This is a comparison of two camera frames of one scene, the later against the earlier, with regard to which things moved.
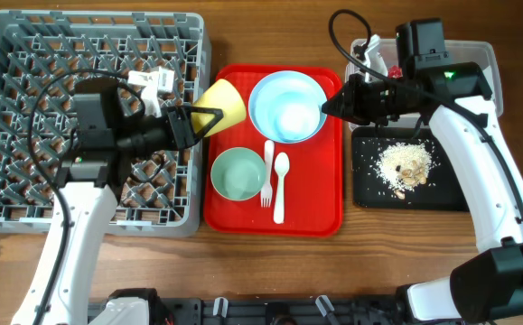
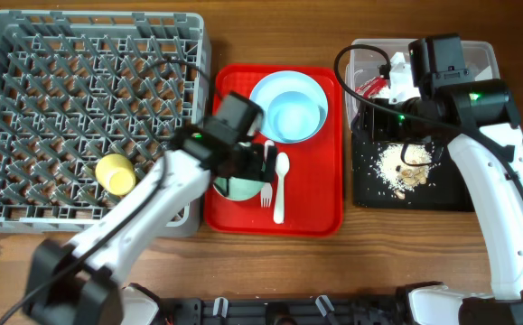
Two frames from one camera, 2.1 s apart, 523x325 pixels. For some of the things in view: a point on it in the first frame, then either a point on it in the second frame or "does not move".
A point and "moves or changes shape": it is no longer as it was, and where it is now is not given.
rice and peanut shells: x=403 y=166 does not move
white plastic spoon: x=282 y=163 does not move
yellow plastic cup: x=223 y=96 moves or changes shape
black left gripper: x=186 y=136 → x=251 y=168
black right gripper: x=352 y=110 → x=373 y=128
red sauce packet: x=395 y=72 moves or changes shape
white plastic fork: x=266 y=193 does not move
